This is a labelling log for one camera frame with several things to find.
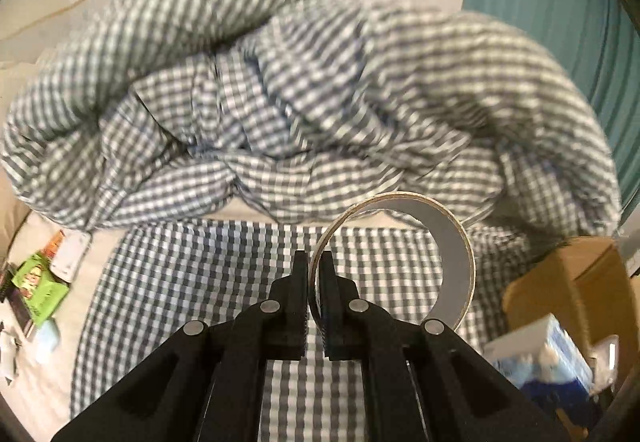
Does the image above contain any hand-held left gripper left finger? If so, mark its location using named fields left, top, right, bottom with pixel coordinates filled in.
left=50, top=249, right=308, bottom=442

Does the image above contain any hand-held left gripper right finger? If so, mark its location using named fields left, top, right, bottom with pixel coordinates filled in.
left=320, top=252, right=566, bottom=442

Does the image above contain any grey tape roll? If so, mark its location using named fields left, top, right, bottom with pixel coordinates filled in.
left=307, top=191, right=476, bottom=330

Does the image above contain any blue and white packet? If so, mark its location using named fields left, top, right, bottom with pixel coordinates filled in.
left=482, top=313, right=596, bottom=398

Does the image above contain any brown cardboard box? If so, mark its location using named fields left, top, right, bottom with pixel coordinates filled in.
left=502, top=236, right=626, bottom=393

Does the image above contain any grey white checked duvet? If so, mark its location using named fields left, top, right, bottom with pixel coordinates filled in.
left=0, top=0, right=623, bottom=253

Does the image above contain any white flat card pack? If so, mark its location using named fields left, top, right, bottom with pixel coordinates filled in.
left=42, top=229, right=93, bottom=280

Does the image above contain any light blue small item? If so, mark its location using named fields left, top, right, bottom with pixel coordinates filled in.
left=34, top=319, right=61, bottom=353

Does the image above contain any green snack packet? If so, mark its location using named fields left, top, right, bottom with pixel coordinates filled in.
left=11, top=252, right=70, bottom=318

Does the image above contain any white mattress cover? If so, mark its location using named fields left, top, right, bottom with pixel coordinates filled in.
left=0, top=207, right=126, bottom=423

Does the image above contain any dark packet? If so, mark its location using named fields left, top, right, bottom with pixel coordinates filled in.
left=0, top=262, right=38, bottom=338

